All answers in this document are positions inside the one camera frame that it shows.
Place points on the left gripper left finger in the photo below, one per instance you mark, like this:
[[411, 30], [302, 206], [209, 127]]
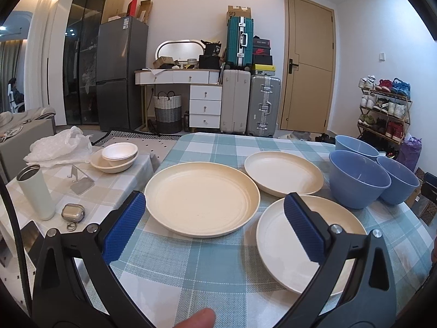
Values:
[[75, 285]]

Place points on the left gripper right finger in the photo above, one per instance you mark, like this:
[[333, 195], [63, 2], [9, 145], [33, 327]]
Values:
[[354, 285]]

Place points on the blue bowl front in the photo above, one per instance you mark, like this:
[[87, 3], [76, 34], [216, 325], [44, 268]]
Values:
[[356, 181]]

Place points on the blue bowl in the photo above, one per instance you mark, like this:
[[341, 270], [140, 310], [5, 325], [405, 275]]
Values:
[[356, 181], [355, 145], [403, 181]]

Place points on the blue bowl back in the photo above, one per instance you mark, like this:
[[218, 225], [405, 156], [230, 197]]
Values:
[[355, 145]]

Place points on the large cream plate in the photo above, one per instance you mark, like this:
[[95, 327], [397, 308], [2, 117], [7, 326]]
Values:
[[202, 199]]

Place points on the person's left hand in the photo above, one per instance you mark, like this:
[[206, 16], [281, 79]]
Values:
[[204, 318]]

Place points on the teal checked tablecloth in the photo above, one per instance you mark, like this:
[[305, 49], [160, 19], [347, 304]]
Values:
[[171, 277]]

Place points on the metal phone stand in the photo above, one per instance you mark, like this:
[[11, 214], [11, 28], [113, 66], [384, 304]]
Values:
[[81, 182]]

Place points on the white thermos bottle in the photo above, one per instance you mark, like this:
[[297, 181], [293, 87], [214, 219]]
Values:
[[33, 185]]

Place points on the purple bag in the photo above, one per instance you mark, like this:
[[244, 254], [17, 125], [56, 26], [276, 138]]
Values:
[[409, 153]]

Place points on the white plastic bag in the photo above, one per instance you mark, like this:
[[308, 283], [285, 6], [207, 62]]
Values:
[[70, 146]]

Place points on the small white bowl upper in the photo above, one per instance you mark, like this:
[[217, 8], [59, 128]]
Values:
[[119, 151]]

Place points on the shoe rack with shoes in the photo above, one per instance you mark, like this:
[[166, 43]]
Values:
[[384, 108]]

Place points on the silver suitcase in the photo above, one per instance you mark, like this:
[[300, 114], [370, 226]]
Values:
[[263, 105]]

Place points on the woven laundry basket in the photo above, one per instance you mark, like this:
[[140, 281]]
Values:
[[168, 112]]

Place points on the tan wooden door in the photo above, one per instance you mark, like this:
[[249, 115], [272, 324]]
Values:
[[309, 66]]

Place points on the beige suitcase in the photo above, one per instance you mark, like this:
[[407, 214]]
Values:
[[235, 101]]

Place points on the white dressing table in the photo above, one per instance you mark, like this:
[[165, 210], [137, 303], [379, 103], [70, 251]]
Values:
[[200, 91]]

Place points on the stack of shoe boxes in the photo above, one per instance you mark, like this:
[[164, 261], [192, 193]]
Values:
[[262, 58]]

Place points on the dark grey refrigerator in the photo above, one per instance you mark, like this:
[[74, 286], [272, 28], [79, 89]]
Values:
[[122, 50]]

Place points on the oval mirror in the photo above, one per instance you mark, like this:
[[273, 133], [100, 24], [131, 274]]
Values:
[[184, 51]]

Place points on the teal suitcase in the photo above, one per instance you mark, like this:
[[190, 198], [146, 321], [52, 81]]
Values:
[[239, 50]]

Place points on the black glass cabinet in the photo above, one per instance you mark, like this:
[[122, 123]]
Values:
[[79, 60]]

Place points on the earbuds case with ring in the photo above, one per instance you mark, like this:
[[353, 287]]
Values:
[[73, 214]]

